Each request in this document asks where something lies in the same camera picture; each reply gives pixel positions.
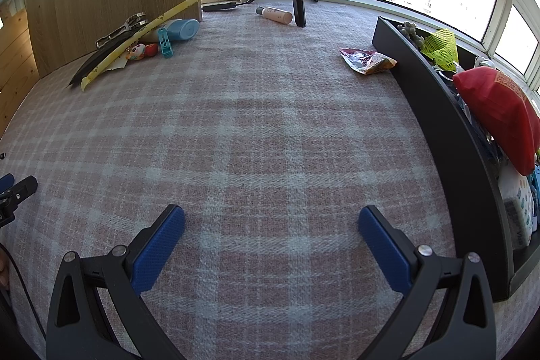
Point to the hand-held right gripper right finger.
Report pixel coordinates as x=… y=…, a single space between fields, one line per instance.
x=384 y=250

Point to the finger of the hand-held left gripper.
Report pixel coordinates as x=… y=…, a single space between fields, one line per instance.
x=23 y=188
x=6 y=180

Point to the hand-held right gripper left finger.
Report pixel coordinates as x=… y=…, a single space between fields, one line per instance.
x=158 y=246

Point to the black container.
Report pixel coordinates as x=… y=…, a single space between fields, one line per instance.
x=443 y=124

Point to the paper packet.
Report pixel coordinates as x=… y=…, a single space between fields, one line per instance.
x=139 y=36

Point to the teal clothespin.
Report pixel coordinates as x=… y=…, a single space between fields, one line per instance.
x=165 y=43

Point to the white printed packet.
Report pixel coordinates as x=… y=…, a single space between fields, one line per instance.
x=517 y=199

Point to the black flat stick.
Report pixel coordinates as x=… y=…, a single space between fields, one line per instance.
x=97 y=62

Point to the pink plaid blanket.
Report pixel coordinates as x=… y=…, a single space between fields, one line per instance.
x=253 y=132

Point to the orange cartoon toy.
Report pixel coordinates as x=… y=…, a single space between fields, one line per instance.
x=139 y=51

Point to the red packet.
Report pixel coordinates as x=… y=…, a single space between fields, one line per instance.
x=498 y=111

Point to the crumpled snack wrapper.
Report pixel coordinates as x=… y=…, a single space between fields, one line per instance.
x=371 y=62

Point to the blue bottle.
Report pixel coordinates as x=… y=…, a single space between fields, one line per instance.
x=183 y=30

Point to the grey grape bunch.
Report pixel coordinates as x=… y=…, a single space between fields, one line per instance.
x=409 y=31

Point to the pink white bottle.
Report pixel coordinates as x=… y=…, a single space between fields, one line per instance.
x=275 y=15

